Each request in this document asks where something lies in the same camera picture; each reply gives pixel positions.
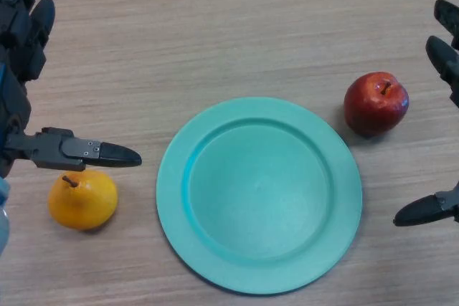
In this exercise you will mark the yellow pear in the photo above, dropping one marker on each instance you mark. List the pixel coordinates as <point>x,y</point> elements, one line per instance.
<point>84,202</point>

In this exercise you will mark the red apple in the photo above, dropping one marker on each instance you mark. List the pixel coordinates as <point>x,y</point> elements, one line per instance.
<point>373,109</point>

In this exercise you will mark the green round plate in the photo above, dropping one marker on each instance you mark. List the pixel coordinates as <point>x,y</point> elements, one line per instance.
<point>258,198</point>

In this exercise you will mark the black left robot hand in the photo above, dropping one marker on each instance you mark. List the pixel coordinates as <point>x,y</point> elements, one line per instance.
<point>21,58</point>

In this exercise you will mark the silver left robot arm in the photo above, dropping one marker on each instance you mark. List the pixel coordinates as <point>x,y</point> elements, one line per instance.
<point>3,220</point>

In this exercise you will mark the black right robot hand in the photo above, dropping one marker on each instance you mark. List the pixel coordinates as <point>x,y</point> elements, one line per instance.
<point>444,60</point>

